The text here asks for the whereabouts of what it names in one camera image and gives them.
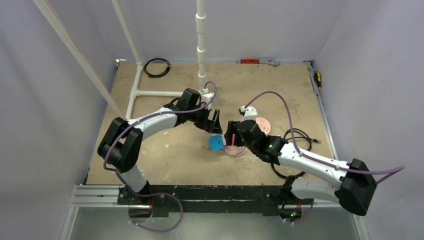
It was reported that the black coiled cable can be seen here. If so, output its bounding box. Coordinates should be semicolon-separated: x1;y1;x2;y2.
143;58;171;79

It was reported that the yellow handled screwdriver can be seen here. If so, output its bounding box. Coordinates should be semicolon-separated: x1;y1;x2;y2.
313;71;322;90

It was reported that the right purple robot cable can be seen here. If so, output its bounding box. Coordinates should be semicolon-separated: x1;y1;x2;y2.
244;91;406;225

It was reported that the pink plug adapter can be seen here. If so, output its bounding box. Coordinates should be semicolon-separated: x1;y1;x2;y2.
231;133;236;146

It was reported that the pink round power strip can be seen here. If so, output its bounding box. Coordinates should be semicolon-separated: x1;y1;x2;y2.
255;117;271;135

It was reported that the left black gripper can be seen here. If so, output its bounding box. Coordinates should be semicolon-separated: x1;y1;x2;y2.
187;103;222;134

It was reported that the pink coiled power cord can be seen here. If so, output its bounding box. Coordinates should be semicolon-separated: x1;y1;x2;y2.
224;145;248;158

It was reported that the red adjustable wrench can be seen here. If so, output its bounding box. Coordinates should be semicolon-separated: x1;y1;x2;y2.
235;58;280;67

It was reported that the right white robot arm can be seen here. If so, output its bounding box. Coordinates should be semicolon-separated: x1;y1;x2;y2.
224;120;378;216

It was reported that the black cable bundle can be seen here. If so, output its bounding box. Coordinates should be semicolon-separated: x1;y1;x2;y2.
270;128;322;180

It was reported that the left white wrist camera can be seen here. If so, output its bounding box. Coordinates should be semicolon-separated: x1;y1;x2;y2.
200;88;216;108

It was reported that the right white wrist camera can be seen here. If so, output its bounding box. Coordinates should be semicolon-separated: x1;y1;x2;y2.
238;105;258;122

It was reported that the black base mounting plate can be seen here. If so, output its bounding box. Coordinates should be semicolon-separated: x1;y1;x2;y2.
117;185;312;217

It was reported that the aluminium extrusion rail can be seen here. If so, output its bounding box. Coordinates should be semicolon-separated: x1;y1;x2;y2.
69;185;342;208

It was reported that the white PVC pipe frame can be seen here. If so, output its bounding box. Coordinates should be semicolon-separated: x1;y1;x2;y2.
34;0;207;119

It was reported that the blue plug adapter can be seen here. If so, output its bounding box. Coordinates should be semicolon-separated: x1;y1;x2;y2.
208;134;225;151

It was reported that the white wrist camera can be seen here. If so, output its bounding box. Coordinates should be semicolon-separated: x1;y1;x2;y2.
238;105;258;122
200;88;216;108

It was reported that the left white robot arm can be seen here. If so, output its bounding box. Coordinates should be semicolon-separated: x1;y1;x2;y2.
97;88;223;205

